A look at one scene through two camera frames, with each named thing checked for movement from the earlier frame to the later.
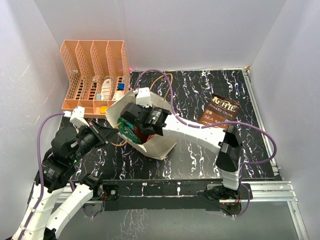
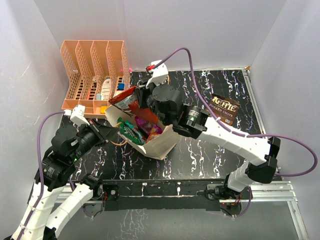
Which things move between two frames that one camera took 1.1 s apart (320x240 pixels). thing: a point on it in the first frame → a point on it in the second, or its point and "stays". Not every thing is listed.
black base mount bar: x=173 y=195 stays
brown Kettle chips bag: x=218 y=109 stays
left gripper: x=105 y=135 stays
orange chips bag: x=142 y=137 → x=129 y=101
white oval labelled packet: x=106 y=88 stays
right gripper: x=148 y=109 → x=143 y=92
